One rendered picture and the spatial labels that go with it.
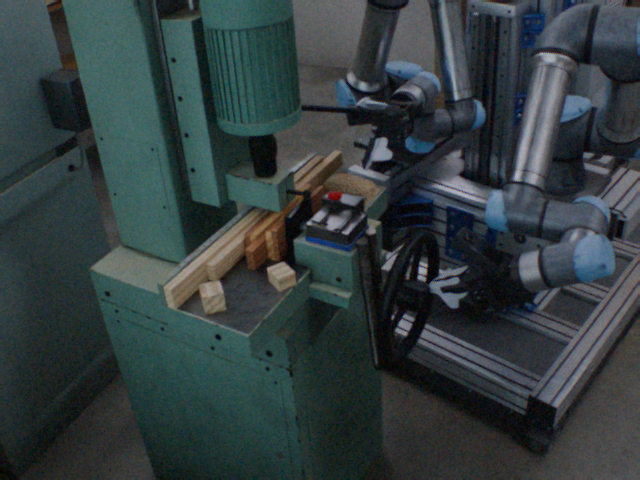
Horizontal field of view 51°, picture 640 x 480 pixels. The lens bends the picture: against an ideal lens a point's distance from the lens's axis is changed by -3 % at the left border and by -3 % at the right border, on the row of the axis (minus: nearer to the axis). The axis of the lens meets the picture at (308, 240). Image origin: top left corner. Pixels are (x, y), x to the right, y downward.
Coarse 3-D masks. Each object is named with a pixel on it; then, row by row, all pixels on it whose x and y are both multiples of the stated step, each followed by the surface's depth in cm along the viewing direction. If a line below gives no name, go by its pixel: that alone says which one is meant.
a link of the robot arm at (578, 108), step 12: (576, 96) 172; (564, 108) 167; (576, 108) 165; (588, 108) 166; (564, 120) 166; (576, 120) 166; (588, 120) 165; (564, 132) 168; (576, 132) 167; (588, 132) 165; (564, 144) 170; (576, 144) 169; (588, 144) 167; (564, 156) 172; (576, 156) 172
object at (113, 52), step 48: (96, 0) 134; (144, 0) 131; (96, 48) 142; (144, 48) 135; (96, 96) 149; (144, 96) 142; (144, 144) 149; (144, 192) 158; (144, 240) 168; (192, 240) 163
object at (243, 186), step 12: (240, 168) 153; (252, 168) 153; (228, 180) 153; (240, 180) 151; (252, 180) 149; (264, 180) 148; (276, 180) 148; (288, 180) 150; (228, 192) 155; (240, 192) 153; (252, 192) 151; (264, 192) 149; (276, 192) 147; (252, 204) 153; (264, 204) 151; (276, 204) 149
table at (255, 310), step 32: (384, 192) 168; (288, 256) 148; (384, 256) 151; (224, 288) 140; (256, 288) 139; (288, 288) 138; (320, 288) 143; (192, 320) 134; (224, 320) 131; (256, 320) 131; (256, 352) 131
